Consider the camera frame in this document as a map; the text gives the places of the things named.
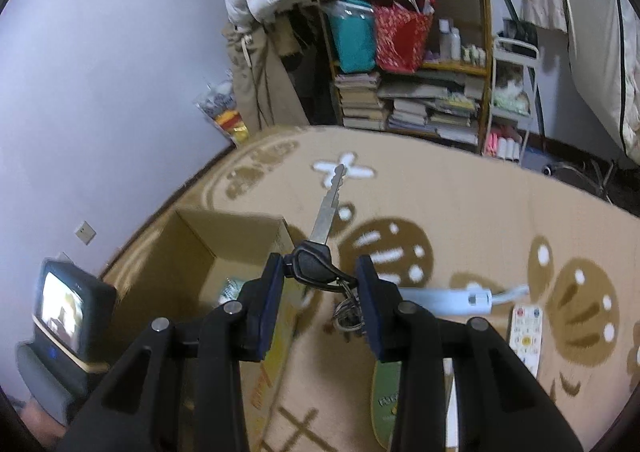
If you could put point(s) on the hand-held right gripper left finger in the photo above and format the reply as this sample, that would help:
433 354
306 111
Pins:
265 312

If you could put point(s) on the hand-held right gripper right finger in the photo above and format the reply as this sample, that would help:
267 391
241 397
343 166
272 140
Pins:
375 312

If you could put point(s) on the light blue power bank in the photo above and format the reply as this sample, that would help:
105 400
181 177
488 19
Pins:
440 299

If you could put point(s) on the bunch of keys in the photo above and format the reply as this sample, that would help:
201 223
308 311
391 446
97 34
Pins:
312 262

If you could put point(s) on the brown cardboard box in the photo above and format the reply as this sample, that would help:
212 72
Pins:
200 252

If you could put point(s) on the green oval card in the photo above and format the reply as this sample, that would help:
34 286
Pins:
385 402

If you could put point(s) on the grey white air conditioner remote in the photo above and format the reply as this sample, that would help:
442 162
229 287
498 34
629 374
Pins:
451 407

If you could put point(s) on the white television remote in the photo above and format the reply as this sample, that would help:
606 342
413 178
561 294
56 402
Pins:
525 342

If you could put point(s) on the beige floral blanket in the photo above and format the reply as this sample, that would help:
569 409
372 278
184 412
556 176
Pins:
450 202

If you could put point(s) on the wide stack of books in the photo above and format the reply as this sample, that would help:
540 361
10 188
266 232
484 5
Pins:
435 122

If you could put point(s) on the snack packet yellow red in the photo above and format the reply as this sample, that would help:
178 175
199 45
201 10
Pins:
225 112

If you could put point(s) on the short stack of books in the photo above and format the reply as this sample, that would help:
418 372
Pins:
360 102

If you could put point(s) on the beige coat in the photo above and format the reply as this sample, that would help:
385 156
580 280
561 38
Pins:
255 82

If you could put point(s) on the black chair legs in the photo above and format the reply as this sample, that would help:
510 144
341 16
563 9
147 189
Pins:
585 177

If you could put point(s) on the white trolley cart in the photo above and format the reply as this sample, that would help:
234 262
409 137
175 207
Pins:
512 92

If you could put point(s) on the teal bag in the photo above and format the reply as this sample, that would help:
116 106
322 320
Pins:
352 37

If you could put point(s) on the red patterned bag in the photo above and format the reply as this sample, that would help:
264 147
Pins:
400 37

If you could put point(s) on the wooden shelf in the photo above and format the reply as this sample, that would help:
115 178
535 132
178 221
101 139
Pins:
485 32

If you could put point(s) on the cream duvet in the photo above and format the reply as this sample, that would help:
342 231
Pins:
600 32

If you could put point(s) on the wall socket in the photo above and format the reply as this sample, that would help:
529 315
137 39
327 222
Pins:
66 258
85 232

